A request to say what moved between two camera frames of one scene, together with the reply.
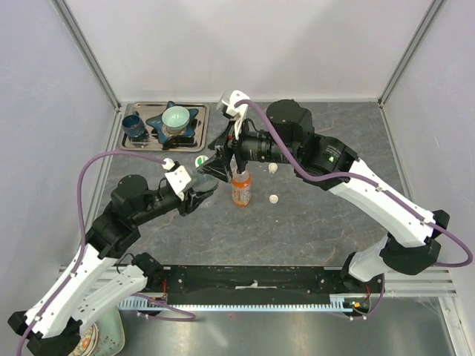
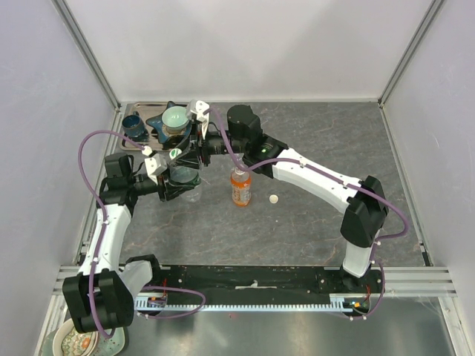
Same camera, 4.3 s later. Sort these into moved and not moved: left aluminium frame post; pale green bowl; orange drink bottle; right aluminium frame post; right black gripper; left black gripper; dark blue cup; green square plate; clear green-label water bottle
Moved: clear green-label water bottle; left black gripper; right black gripper
Not moved: right aluminium frame post; pale green bowl; green square plate; dark blue cup; left aluminium frame post; orange drink bottle
